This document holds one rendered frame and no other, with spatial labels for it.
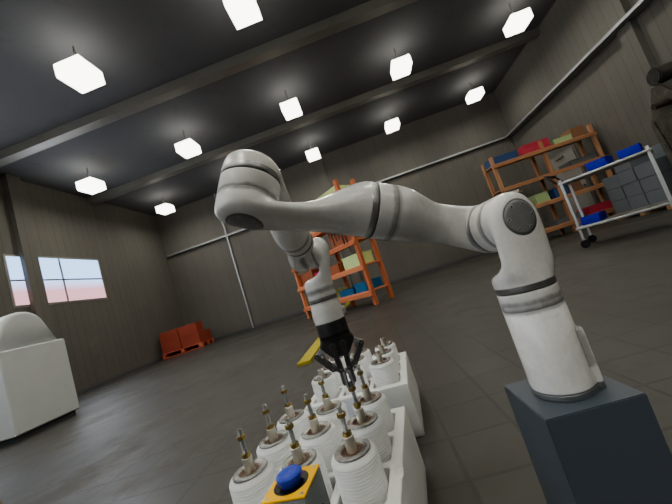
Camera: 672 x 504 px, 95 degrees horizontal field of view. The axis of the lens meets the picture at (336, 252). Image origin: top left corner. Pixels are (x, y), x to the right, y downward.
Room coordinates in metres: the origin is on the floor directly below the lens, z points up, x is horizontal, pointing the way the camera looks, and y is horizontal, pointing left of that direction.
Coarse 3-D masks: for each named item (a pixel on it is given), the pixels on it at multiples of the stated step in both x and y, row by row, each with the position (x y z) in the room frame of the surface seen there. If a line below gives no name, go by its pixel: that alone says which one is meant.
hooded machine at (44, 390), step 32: (0, 320) 3.69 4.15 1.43; (32, 320) 3.97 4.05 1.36; (0, 352) 3.54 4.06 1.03; (32, 352) 3.85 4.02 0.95; (64, 352) 4.23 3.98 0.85; (0, 384) 3.52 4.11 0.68; (32, 384) 3.78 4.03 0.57; (64, 384) 4.14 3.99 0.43; (0, 416) 3.53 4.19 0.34; (32, 416) 3.71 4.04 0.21; (64, 416) 4.09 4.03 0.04
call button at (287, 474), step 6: (288, 468) 0.50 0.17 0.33; (294, 468) 0.49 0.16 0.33; (300, 468) 0.49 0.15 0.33; (282, 474) 0.49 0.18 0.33; (288, 474) 0.48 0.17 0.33; (294, 474) 0.48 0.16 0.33; (300, 474) 0.48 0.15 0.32; (276, 480) 0.48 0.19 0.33; (282, 480) 0.47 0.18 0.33; (288, 480) 0.47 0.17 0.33; (294, 480) 0.47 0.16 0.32; (300, 480) 0.49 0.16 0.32; (282, 486) 0.47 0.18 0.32; (288, 486) 0.47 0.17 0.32; (294, 486) 0.48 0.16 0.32
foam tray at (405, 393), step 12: (408, 360) 1.45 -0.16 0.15; (408, 372) 1.26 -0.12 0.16; (372, 384) 1.19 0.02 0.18; (396, 384) 1.11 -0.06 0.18; (408, 384) 1.11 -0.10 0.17; (348, 396) 1.15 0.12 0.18; (396, 396) 1.11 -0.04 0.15; (408, 396) 1.10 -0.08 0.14; (312, 408) 1.16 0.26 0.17; (348, 408) 1.14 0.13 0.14; (408, 408) 1.10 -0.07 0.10; (420, 408) 1.25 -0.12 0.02; (420, 420) 1.11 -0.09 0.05; (420, 432) 1.10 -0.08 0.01
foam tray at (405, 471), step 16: (400, 416) 0.88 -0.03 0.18; (400, 432) 0.80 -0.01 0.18; (400, 448) 0.74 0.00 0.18; (416, 448) 0.89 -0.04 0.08; (384, 464) 0.70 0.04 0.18; (400, 464) 0.68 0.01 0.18; (416, 464) 0.82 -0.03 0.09; (400, 480) 0.63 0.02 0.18; (416, 480) 0.76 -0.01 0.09; (336, 496) 0.65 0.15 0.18; (400, 496) 0.59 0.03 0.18; (416, 496) 0.71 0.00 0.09
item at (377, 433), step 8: (376, 424) 0.73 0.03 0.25; (384, 424) 0.75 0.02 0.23; (352, 432) 0.73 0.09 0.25; (360, 432) 0.72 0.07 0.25; (368, 432) 0.71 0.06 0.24; (376, 432) 0.72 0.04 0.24; (384, 432) 0.74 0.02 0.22; (376, 440) 0.72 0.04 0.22; (384, 440) 0.73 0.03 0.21; (384, 448) 0.73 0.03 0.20; (384, 456) 0.72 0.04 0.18
